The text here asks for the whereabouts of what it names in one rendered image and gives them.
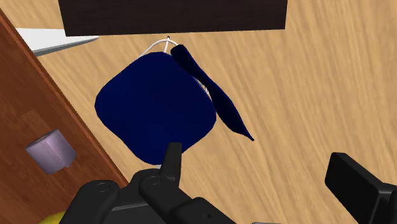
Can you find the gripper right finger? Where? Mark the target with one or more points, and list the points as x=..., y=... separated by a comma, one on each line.
x=356, y=183

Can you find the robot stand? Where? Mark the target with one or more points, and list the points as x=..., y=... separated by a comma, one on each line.
x=173, y=15

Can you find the white flat panel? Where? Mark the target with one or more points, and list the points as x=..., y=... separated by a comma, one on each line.
x=49, y=39

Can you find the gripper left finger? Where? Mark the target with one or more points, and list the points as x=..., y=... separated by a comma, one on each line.
x=170, y=161

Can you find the yellow round object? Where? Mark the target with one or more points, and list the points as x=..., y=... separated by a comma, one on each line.
x=54, y=218

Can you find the lilac toilet paper roll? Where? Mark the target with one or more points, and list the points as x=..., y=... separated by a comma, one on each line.
x=51, y=152

